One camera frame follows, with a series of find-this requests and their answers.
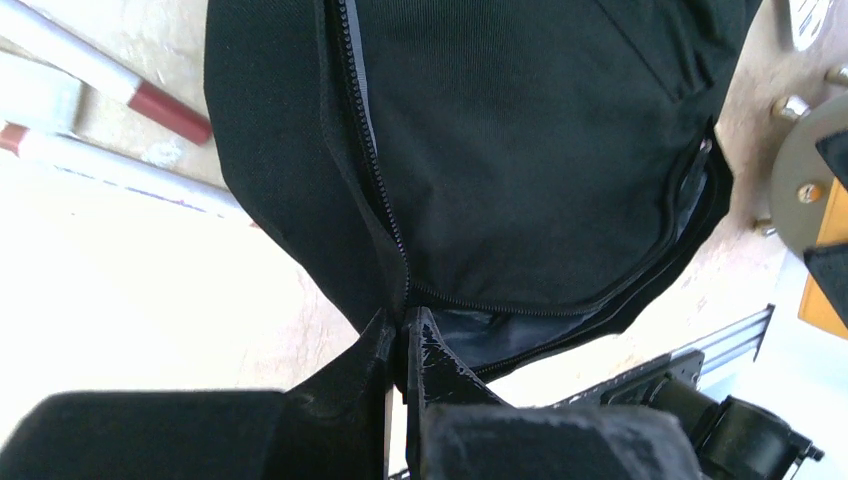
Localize white red-capped marker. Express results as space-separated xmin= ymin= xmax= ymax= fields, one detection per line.
xmin=1 ymin=1 xmax=213 ymax=145

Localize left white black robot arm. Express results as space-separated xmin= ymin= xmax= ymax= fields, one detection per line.
xmin=1 ymin=308 xmax=822 ymax=479

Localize white brown-tipped pen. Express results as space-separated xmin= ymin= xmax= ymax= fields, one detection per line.
xmin=1 ymin=124 xmax=254 ymax=225

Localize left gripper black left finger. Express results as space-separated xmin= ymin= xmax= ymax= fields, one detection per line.
xmin=1 ymin=314 xmax=395 ymax=479

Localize white cylinder orange drawer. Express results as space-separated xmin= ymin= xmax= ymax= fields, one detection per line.
xmin=755 ymin=64 xmax=847 ymax=339

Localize black student backpack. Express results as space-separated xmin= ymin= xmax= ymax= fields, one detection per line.
xmin=204 ymin=1 xmax=760 ymax=380

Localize aluminium frame rails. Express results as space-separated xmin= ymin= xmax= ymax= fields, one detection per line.
xmin=681 ymin=304 xmax=775 ymax=390

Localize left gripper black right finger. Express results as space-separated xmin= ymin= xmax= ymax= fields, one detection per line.
xmin=404 ymin=307 xmax=702 ymax=479

